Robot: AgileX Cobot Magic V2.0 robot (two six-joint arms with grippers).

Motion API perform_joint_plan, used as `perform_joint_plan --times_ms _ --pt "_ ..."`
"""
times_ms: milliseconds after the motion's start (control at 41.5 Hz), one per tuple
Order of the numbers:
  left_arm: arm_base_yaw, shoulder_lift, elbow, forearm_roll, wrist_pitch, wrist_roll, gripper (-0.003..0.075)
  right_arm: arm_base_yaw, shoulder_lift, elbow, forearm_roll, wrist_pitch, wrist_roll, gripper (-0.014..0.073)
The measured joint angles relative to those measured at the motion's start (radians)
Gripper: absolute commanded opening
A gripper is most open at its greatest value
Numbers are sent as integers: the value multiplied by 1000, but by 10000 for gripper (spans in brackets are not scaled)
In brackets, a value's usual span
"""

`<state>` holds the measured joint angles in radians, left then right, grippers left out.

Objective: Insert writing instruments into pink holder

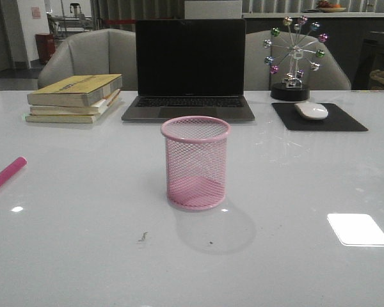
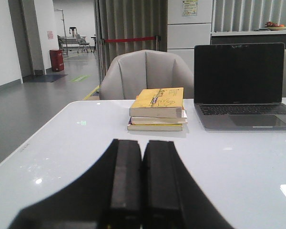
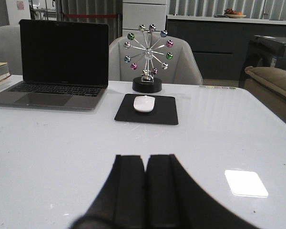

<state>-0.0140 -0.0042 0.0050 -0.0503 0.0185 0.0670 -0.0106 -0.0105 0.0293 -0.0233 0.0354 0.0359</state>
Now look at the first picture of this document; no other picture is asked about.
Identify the pink highlighter pen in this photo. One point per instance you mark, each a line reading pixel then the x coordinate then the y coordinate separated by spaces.
pixel 12 169

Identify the pink mesh pen holder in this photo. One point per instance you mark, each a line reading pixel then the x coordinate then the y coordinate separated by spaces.
pixel 196 154

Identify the dark grey laptop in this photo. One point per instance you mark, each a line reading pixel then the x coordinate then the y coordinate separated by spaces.
pixel 190 67

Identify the middle cream book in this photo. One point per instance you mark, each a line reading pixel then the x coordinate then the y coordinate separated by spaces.
pixel 95 109

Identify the bottom yellow book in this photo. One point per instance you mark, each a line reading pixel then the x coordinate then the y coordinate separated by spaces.
pixel 63 118

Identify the yellow book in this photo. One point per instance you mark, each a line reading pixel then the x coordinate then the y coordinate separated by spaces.
pixel 76 91
pixel 63 118

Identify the right grey armchair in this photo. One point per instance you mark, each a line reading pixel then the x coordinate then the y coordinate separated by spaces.
pixel 330 76

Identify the grey armchair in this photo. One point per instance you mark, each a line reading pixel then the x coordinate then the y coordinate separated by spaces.
pixel 330 76
pixel 105 51

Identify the white computer mouse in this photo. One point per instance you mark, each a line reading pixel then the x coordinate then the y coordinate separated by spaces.
pixel 311 110

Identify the top yellow book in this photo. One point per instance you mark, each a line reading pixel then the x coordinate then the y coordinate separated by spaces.
pixel 76 91

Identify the left grey armchair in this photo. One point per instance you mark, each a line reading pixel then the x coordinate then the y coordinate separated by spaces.
pixel 105 51

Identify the ferris wheel desk toy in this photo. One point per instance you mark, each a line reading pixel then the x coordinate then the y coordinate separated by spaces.
pixel 293 49

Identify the red barrier belt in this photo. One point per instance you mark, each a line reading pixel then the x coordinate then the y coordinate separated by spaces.
pixel 119 22

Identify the red trash bin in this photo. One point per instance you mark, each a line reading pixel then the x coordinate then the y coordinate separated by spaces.
pixel 45 46

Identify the fruit bowl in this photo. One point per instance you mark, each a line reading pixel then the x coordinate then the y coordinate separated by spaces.
pixel 329 7

